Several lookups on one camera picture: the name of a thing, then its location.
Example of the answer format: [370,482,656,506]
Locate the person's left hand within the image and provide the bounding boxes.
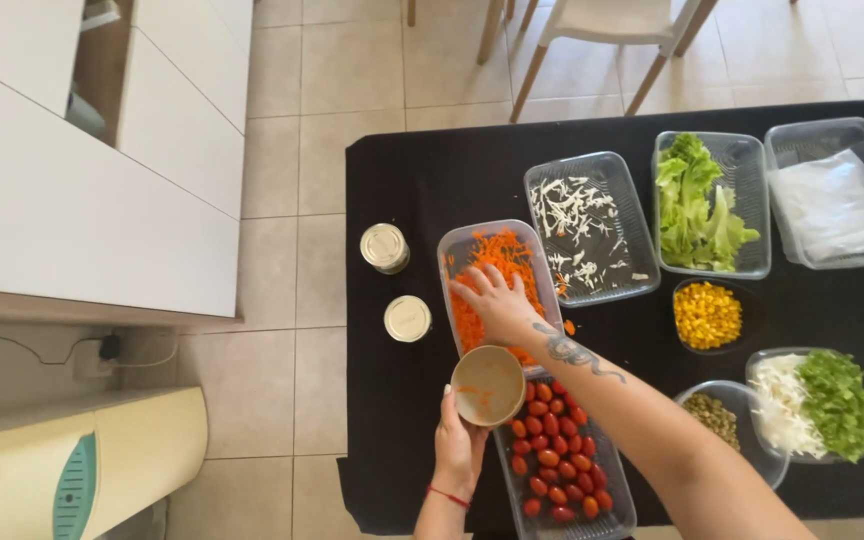
[432,384,490,498]

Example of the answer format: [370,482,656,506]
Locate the person's right hand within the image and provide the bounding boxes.
[450,262,551,351]

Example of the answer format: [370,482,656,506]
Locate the beige round bowl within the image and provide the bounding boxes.
[450,345,528,429]

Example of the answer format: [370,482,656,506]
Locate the heap of grated carrot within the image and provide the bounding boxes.
[447,230,550,368]

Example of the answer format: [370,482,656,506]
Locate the black tablecloth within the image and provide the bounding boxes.
[336,96,864,538]

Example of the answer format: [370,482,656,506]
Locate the clear plastic carrot container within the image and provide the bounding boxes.
[436,219,567,378]

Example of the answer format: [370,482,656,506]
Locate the glass jar with metal lid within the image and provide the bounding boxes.
[359,222,412,276]
[383,294,434,345]

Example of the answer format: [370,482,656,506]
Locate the pile of cherry tomatoes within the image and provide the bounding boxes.
[507,378,615,525]

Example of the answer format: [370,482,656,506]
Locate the shredded white cabbage strips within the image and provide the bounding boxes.
[528,177,651,298]

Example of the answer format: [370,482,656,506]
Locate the clear plastic cabbage container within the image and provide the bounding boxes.
[522,150,662,309]

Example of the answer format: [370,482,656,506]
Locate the clear plastic tomato container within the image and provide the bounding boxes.
[492,373,638,540]

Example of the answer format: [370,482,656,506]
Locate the heap of yellow corn kernels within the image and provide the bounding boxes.
[672,281,744,351]

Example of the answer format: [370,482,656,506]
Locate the green lettuce leaves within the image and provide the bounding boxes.
[654,132,762,273]

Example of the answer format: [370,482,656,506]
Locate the heap of green-brown seeds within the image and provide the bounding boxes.
[680,391,743,453]

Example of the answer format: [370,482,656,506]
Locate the black bowl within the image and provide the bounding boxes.
[671,276,761,356]

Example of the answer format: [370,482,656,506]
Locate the clear container of mixed salad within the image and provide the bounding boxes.
[744,345,864,467]

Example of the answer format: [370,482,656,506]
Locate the wooden furniture leg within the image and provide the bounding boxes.
[475,0,510,67]

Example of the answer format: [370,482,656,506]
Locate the clear plastic lettuce container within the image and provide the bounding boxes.
[651,130,773,281]

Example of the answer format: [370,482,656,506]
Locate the heap of shredded white cabbage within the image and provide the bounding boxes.
[747,353,830,461]

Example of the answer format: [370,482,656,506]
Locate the clear glass bowl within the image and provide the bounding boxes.
[672,379,792,491]

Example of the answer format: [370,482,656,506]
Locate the white chair with wooden legs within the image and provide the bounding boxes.
[507,0,705,126]

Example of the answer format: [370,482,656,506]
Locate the cream appliance with teal panel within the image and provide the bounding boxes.
[0,385,210,540]

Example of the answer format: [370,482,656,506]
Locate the clear plastic bag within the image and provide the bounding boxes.
[767,147,864,264]

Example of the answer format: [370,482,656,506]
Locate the heap of chopped green lettuce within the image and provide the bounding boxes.
[797,348,864,465]

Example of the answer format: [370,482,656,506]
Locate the clear plastic container with bag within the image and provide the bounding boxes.
[763,116,864,270]

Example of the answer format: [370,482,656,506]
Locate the white cabinet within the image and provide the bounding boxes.
[0,0,255,328]

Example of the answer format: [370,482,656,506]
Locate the red string bracelet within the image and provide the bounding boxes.
[425,484,472,512]

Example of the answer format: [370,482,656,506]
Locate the wall socket with black plug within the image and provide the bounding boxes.
[72,333,126,381]

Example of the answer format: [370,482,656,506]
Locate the thin power cable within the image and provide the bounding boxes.
[0,330,179,370]

